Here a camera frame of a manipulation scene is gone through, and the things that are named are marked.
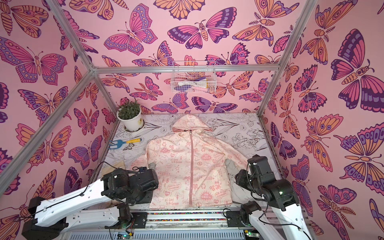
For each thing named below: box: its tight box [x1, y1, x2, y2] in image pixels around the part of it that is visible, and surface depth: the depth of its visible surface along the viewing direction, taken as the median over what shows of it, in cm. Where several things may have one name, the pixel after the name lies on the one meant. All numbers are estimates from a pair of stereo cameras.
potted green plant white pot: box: [115, 97, 146, 133], surface depth 105 cm
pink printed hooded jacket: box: [132, 114, 249, 209], surface depth 93 cm
